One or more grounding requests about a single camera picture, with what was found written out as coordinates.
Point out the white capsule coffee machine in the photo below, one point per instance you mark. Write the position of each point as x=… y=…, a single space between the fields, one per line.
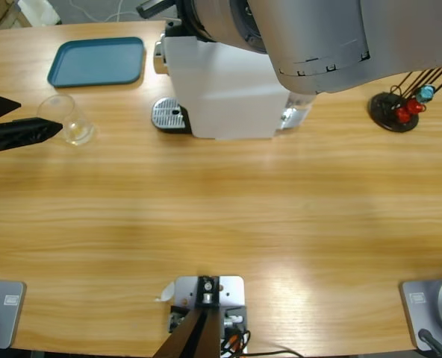
x=228 y=97

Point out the teal plastic serving tray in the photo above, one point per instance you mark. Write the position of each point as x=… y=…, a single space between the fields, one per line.
x=98 y=63

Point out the black capsule holder with rods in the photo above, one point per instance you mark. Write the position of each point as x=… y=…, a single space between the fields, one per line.
x=383 y=112

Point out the teal coffee capsule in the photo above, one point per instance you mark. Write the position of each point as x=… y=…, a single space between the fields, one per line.
x=426 y=94

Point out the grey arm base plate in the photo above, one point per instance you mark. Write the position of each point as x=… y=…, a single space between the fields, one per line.
x=415 y=313
x=8 y=317

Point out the red coffee capsule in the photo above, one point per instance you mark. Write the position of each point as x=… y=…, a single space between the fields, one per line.
x=416 y=107
x=403 y=115

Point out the dark camera post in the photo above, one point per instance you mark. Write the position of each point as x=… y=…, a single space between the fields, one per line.
x=195 y=335

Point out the clear water tank black lid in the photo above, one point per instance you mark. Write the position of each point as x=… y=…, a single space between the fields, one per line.
x=303 y=100

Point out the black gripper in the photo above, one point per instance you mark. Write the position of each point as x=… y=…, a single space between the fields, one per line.
x=189 y=15

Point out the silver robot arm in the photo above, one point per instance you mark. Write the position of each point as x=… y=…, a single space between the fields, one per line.
x=336 y=37

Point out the white foam block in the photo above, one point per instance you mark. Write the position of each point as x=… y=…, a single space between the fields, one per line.
x=38 y=11

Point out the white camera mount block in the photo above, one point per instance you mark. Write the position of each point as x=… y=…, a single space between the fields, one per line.
x=232 y=291

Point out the clear glass cup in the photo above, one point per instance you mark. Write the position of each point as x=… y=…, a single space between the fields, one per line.
x=68 y=123

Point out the white paper tab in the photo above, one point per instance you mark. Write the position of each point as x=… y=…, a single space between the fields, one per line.
x=167 y=292

